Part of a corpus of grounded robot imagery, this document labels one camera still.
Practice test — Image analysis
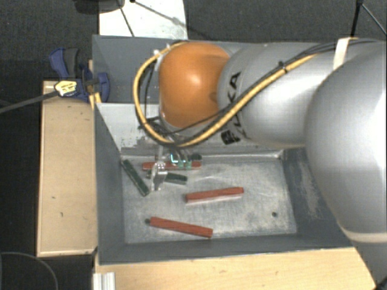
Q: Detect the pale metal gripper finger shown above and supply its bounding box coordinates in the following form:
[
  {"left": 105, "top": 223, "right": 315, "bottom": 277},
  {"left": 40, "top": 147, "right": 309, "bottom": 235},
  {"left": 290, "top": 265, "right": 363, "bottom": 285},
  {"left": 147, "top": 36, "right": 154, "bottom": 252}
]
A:
[
  {"left": 150, "top": 162, "right": 161, "bottom": 190},
  {"left": 157, "top": 170, "right": 169, "bottom": 192}
]

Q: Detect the dark green flat block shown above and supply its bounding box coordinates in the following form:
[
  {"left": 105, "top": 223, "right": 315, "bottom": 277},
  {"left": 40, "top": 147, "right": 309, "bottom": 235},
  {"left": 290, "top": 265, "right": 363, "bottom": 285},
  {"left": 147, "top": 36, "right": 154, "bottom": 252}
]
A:
[
  {"left": 120, "top": 159, "right": 151, "bottom": 198},
  {"left": 146, "top": 170, "right": 189, "bottom": 185}
]

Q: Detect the grey metal bin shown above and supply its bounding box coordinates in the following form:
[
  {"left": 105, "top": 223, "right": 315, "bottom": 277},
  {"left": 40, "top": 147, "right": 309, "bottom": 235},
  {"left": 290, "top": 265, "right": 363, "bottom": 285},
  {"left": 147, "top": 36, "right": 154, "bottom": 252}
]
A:
[{"left": 91, "top": 34, "right": 363, "bottom": 265}]

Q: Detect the red-brown flat block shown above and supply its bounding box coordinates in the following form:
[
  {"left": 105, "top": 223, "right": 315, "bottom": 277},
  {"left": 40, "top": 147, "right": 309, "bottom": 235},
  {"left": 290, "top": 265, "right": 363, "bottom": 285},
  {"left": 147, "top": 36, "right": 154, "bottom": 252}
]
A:
[
  {"left": 145, "top": 216, "right": 214, "bottom": 239},
  {"left": 141, "top": 160, "right": 202, "bottom": 172},
  {"left": 184, "top": 187, "right": 245, "bottom": 205}
]

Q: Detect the pale wood flat board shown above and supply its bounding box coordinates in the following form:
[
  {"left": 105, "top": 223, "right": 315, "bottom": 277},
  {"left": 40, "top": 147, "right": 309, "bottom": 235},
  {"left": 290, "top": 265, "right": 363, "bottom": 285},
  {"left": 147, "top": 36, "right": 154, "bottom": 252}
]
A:
[{"left": 36, "top": 80, "right": 99, "bottom": 258}]

